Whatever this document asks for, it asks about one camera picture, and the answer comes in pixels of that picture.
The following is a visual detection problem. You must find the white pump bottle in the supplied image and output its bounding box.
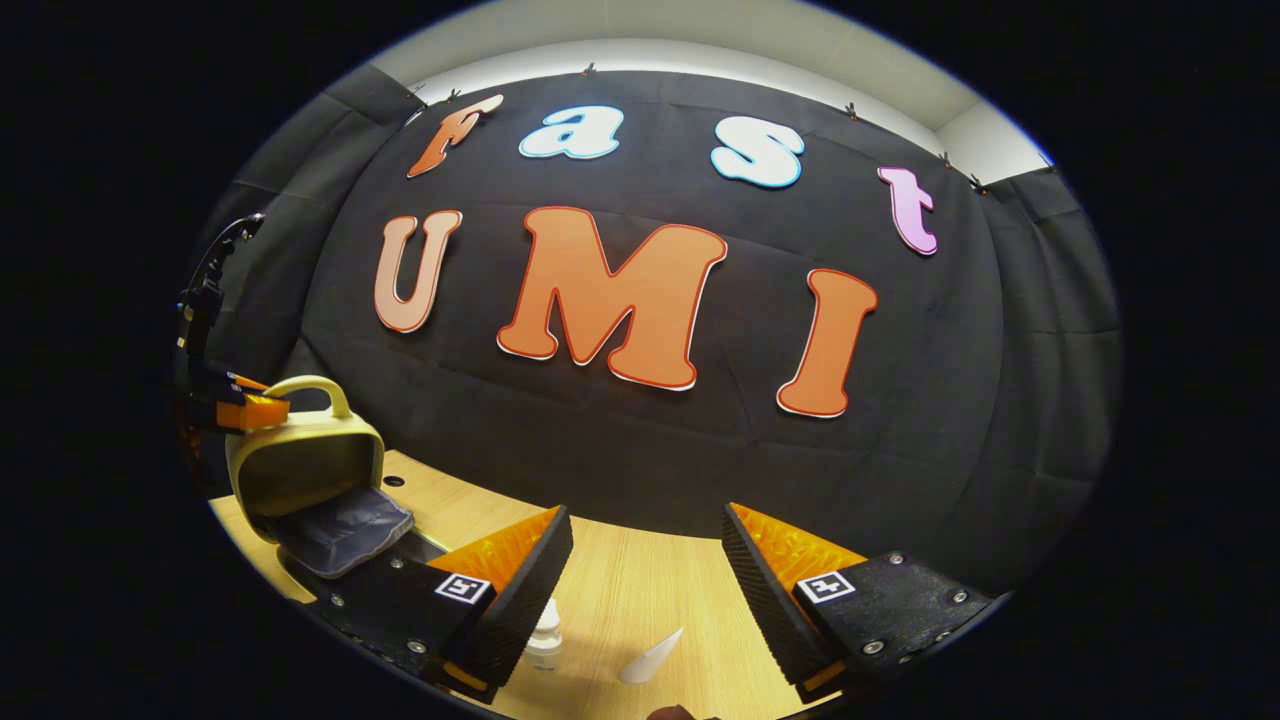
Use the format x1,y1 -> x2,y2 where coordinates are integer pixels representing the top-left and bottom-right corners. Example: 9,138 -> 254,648
522,598 -> 566,671

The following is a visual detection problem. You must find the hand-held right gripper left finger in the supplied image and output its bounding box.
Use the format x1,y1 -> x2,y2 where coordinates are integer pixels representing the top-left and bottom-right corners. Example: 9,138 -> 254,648
300,505 -> 574,701

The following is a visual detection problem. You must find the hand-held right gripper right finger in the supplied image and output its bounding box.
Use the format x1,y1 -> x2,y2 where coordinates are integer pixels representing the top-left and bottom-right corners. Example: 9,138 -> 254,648
722,502 -> 1001,701

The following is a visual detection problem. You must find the white squeeze tube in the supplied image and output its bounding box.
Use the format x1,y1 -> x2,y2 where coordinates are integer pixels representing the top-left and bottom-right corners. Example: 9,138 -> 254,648
618,627 -> 685,685

